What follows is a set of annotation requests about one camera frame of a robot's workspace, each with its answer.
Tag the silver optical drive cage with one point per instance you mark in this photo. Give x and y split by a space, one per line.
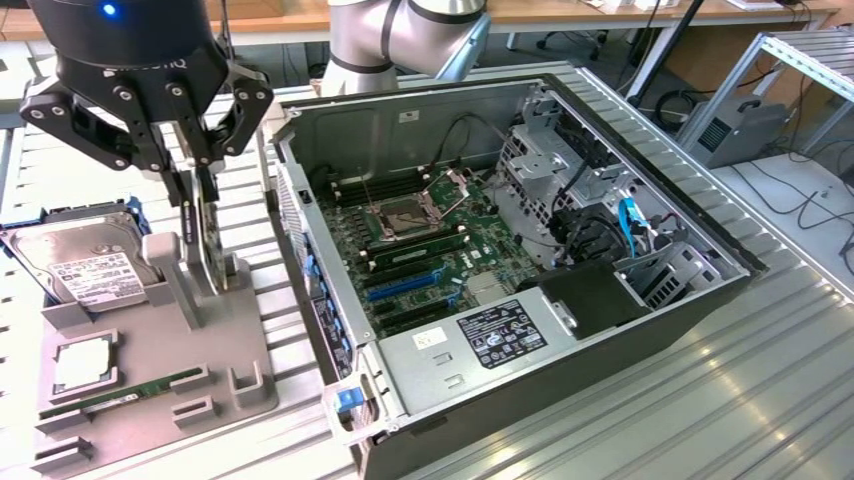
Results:
517 220

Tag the green motherboard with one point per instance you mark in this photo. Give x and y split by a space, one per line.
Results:
467 235

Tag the black office chair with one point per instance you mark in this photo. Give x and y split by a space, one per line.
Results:
577 36

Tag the black case lock tab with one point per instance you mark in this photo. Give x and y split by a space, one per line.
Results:
305 196

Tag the CPU socket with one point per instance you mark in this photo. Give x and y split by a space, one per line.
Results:
401 220

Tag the black plastic drive cover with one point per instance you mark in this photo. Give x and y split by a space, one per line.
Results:
594 300

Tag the black stand pole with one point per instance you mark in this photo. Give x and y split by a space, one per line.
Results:
666 50

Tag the silver chipset heatsink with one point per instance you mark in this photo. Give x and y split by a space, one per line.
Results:
490 287

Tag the open black PC case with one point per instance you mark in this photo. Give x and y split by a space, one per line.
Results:
601 380

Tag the aluminium frame rack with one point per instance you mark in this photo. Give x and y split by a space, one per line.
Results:
808 55

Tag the thin locking lever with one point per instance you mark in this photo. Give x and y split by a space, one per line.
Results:
367 187

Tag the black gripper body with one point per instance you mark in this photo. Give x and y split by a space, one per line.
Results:
134 40

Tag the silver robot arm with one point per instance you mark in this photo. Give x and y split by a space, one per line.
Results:
374 40

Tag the silver disk bay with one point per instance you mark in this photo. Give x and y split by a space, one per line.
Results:
668 280

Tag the black green graphics card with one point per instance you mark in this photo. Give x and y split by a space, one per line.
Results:
210 240

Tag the blue disk caddy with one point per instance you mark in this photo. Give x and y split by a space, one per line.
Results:
20 218

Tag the silver power supply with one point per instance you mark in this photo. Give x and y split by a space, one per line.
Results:
427 370

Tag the green RAM stick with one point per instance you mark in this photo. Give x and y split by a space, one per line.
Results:
154 385
414 255

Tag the silver CPU chip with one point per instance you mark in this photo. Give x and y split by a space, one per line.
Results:
82 364

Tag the silver hard disk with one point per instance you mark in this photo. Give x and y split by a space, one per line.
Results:
80 270

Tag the blue expansion slot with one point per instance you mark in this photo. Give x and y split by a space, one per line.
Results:
401 289

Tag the silver socket cover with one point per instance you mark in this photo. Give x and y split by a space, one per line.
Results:
453 176

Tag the grey parts rack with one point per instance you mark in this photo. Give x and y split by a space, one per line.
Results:
134 340

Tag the long black expansion slot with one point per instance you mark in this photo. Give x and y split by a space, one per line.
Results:
410 314

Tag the brown cardboard box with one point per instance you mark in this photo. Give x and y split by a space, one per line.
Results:
261 7

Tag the blue side panel latch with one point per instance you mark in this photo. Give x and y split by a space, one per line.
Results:
349 401

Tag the wooden desk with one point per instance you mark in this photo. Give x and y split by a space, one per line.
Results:
301 25
734 15

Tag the small white box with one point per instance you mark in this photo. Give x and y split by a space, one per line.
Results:
648 4

